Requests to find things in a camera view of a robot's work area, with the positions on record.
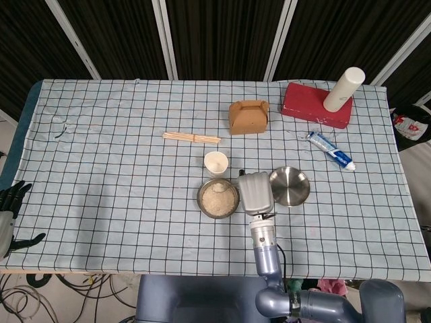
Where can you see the wooden chopstick bundle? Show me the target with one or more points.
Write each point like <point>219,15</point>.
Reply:
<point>188,137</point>

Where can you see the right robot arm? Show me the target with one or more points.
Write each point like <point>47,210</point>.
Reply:
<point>266,255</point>

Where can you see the blue checkered tablecloth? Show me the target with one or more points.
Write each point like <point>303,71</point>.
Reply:
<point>118,185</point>

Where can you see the brown cardboard takeaway box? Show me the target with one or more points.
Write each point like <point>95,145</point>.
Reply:
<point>247,121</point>

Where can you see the dark blue table pad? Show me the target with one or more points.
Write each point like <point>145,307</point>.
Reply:
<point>24,117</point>

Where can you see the black partition screen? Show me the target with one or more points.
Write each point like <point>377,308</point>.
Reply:
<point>219,33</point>

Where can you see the black bag with red print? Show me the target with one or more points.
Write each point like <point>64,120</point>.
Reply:
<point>412,129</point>

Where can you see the white blue toothpaste tube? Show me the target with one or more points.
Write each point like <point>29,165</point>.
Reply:
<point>330,148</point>

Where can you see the metal bowl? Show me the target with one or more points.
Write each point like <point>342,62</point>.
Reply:
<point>199,202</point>

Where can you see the white cylindrical bottle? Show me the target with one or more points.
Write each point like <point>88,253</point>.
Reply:
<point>341,91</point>

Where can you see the colourful cloth pile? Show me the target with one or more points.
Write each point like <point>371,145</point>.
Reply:
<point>331,286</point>

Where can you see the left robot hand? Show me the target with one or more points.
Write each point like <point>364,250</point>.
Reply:
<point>6,228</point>

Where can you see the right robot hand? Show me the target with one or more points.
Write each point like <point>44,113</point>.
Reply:
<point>256,193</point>

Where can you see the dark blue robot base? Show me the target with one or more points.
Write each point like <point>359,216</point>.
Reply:
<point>195,299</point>

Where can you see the white paper cup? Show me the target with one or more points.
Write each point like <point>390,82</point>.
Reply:
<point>215,165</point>

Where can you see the red block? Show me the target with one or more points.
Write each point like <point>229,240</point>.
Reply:
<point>303,101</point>

